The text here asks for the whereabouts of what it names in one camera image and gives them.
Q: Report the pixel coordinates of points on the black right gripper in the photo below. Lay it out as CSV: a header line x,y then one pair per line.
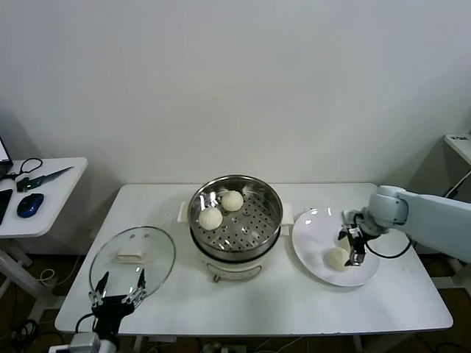
x,y
358,231

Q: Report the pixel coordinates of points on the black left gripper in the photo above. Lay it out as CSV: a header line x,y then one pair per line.
x,y
110,309

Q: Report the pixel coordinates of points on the white steamed baozi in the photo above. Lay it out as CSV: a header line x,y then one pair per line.
x,y
344,245
210,218
334,259
232,200

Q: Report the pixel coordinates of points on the glass pot lid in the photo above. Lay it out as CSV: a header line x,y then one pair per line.
x,y
162,250

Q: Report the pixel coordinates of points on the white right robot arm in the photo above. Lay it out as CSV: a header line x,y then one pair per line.
x,y
434,217

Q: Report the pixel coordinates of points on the stainless steel steamer basket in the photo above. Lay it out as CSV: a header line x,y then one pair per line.
x,y
254,235

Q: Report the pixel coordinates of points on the white round plate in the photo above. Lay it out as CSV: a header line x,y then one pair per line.
x,y
312,242

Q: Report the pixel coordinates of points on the white side table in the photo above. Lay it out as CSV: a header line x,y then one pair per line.
x,y
55,206

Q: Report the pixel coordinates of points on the white electric cooking pot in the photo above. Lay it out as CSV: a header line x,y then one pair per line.
x,y
232,270

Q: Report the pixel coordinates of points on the black power adapter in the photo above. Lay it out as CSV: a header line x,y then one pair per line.
x,y
450,192

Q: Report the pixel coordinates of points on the white desk base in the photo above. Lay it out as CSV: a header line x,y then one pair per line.
x,y
461,274

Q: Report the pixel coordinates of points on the floor power strip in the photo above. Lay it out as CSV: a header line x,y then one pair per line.
x,y
221,348

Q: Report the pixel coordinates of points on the blue computer mouse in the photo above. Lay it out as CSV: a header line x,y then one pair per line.
x,y
30,204

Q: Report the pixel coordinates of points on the black flat device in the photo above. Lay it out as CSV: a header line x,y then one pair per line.
x,y
3,205

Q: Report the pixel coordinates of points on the white desk top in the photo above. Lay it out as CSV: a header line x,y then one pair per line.
x,y
460,145

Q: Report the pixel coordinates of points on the black laptop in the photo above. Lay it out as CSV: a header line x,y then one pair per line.
x,y
3,167

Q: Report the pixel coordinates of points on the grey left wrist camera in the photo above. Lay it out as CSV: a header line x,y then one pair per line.
x,y
86,342

